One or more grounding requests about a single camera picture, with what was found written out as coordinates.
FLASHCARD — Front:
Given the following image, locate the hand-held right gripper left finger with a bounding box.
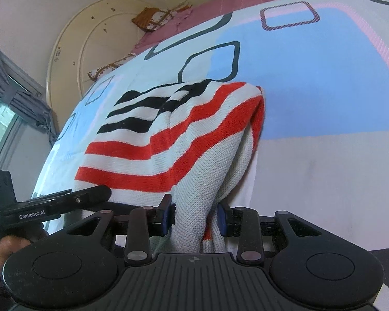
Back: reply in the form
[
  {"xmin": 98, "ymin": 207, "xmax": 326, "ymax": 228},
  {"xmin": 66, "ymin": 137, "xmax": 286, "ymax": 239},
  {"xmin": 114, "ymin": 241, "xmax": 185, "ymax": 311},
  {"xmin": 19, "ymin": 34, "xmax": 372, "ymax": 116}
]
[{"xmin": 65, "ymin": 194, "xmax": 177, "ymax": 264}]

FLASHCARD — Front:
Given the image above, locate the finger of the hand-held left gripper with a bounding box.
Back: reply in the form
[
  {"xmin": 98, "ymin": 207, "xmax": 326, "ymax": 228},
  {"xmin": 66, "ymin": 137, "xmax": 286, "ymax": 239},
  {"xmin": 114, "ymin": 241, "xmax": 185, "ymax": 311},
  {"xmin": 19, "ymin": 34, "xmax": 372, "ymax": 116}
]
[{"xmin": 59, "ymin": 185, "xmax": 113, "ymax": 210}]

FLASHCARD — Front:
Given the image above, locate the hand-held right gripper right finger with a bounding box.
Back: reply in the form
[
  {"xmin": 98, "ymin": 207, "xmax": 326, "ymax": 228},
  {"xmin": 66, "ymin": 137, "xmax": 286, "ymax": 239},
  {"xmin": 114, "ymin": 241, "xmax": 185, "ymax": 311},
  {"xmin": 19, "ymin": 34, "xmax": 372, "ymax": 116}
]
[{"xmin": 217, "ymin": 201, "xmax": 325, "ymax": 263}]

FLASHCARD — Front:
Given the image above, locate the striped knit sweater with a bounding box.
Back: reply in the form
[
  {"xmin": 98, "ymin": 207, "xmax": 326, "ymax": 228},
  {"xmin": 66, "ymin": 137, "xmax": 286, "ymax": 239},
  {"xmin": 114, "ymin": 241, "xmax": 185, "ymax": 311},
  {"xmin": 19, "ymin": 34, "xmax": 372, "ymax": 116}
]
[{"xmin": 74, "ymin": 79, "xmax": 266, "ymax": 254}]

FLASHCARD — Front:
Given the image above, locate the person's left hand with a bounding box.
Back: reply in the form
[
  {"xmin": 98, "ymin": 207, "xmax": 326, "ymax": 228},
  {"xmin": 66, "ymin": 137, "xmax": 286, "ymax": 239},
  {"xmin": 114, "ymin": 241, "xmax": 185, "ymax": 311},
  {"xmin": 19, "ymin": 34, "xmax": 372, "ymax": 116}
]
[{"xmin": 0, "ymin": 230, "xmax": 50, "ymax": 279}]

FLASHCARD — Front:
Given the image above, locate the grey curtain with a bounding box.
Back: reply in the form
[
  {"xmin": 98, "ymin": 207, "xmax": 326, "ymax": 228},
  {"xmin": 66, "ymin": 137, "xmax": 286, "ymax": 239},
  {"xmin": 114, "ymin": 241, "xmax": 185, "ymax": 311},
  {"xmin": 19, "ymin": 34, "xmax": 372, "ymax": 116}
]
[{"xmin": 0, "ymin": 27, "xmax": 58, "ymax": 145}]

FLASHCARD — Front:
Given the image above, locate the white brown-trimmed pillow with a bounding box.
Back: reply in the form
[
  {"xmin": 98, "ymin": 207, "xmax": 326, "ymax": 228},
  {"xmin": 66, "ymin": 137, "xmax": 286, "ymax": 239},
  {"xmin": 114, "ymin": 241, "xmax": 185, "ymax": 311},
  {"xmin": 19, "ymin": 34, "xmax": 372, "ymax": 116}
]
[{"xmin": 87, "ymin": 53, "xmax": 137, "ymax": 82}]

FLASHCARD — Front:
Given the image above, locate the printed blanket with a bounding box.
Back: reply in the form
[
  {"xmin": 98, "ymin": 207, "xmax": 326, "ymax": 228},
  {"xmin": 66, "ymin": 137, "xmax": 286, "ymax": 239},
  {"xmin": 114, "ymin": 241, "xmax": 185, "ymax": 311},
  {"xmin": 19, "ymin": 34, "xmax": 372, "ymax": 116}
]
[{"xmin": 31, "ymin": 0, "xmax": 389, "ymax": 311}]

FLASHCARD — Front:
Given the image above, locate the cream wooden headboard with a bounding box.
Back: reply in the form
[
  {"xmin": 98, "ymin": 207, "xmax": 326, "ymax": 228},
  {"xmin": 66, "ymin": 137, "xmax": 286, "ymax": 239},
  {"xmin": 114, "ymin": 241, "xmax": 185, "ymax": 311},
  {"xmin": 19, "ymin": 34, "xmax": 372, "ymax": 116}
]
[{"xmin": 45, "ymin": 0, "xmax": 195, "ymax": 117}]

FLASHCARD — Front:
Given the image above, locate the orange patterned pillow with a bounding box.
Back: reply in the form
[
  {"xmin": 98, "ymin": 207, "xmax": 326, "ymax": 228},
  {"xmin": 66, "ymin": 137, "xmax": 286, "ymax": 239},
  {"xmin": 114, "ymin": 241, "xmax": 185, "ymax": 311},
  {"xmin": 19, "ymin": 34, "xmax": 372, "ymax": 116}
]
[{"xmin": 131, "ymin": 6, "xmax": 179, "ymax": 33}]

